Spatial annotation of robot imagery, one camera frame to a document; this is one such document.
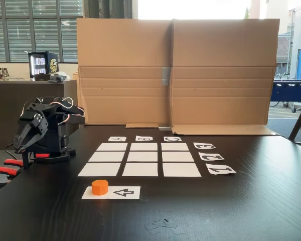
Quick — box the brown wooden counter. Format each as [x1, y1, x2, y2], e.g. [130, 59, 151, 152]
[0, 79, 79, 151]

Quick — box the white paper grid square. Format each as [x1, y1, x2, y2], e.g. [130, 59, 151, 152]
[126, 151, 158, 162]
[121, 163, 159, 177]
[129, 143, 158, 152]
[88, 151, 126, 163]
[163, 163, 202, 178]
[161, 143, 190, 152]
[162, 151, 195, 162]
[77, 163, 121, 177]
[96, 143, 128, 152]

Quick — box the brown cardboard box panel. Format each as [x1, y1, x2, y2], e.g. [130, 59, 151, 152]
[171, 18, 281, 136]
[76, 18, 175, 129]

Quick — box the brown wooden frame leg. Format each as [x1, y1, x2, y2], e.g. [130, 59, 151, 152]
[288, 92, 301, 147]

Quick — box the paper label number 3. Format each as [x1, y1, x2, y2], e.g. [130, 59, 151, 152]
[193, 142, 216, 151]

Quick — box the round orange token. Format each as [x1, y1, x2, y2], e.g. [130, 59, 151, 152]
[91, 179, 109, 196]

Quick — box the paper label number 2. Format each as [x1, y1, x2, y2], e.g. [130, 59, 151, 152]
[198, 152, 225, 162]

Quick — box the black mini fridge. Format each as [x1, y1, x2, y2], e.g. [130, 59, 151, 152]
[28, 51, 59, 79]

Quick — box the red black bar clamp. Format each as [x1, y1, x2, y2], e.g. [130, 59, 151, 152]
[21, 150, 51, 171]

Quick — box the white arrow paper sheet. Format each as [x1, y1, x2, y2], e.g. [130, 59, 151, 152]
[81, 186, 141, 200]

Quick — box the red handled spring clamp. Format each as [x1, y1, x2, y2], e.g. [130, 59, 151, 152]
[0, 165, 21, 189]
[4, 158, 26, 168]

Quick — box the paper label number 1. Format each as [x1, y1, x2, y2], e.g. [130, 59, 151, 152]
[205, 163, 237, 176]

